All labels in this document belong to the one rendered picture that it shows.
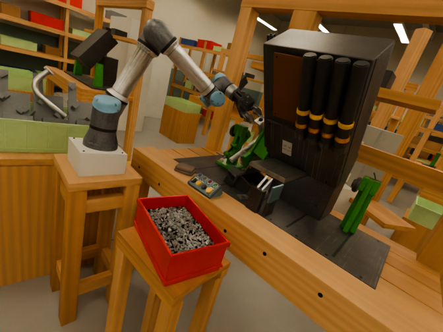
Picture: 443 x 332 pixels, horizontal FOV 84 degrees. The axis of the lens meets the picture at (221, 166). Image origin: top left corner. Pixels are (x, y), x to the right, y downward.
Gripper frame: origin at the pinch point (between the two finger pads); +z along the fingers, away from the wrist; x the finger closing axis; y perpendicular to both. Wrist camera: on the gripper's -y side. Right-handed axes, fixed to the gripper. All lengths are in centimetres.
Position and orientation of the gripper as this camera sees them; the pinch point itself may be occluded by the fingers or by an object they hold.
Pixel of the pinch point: (259, 121)
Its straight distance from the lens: 131.6
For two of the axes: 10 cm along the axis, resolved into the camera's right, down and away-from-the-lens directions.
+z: 6.3, 7.2, -2.9
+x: 7.8, -6.0, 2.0
